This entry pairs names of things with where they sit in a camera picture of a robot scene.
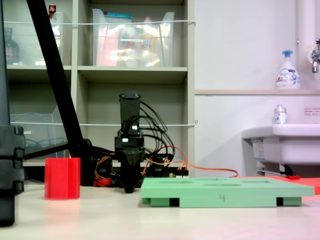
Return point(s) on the red print wall label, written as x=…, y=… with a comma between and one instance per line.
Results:
x=312, y=111

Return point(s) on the large clear plastic bin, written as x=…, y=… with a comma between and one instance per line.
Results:
x=110, y=50

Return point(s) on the metal sink support bracket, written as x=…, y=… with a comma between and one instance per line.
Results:
x=270, y=172

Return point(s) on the notched black stack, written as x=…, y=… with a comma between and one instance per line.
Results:
x=10, y=160

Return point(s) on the blue topped plastic pouch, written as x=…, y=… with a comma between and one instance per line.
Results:
x=117, y=15

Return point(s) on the metal faucet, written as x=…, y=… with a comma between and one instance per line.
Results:
x=315, y=57

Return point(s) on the green shape hole board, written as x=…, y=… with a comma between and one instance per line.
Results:
x=225, y=191

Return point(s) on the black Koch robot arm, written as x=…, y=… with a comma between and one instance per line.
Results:
x=129, y=110

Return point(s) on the small silver capped bottle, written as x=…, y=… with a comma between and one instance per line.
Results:
x=280, y=116

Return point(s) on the thick black tripod leg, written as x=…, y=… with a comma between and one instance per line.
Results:
x=50, y=62

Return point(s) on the dark round bottle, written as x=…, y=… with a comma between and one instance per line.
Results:
x=11, y=50

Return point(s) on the beige shelf unit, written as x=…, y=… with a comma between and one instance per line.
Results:
x=191, y=105

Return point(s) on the white pump soap bottle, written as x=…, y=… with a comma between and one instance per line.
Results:
x=287, y=75

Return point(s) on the sink label sticker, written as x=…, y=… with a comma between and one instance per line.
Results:
x=258, y=150

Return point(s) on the red cross columnar block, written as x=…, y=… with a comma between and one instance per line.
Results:
x=62, y=178

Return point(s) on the circuit board with connectors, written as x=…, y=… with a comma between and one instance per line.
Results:
x=178, y=175

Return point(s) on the clear bin with bottles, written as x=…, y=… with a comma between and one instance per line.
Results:
x=32, y=50

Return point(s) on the thin black tripod strut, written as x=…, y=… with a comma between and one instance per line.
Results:
x=45, y=151

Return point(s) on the white sink basin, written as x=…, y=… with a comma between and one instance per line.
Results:
x=287, y=145

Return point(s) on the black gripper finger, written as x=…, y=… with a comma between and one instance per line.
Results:
x=137, y=165
x=125, y=167

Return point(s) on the small red bar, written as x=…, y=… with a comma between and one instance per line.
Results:
x=292, y=177

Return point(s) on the orange label spray bottle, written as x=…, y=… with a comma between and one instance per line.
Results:
x=148, y=42

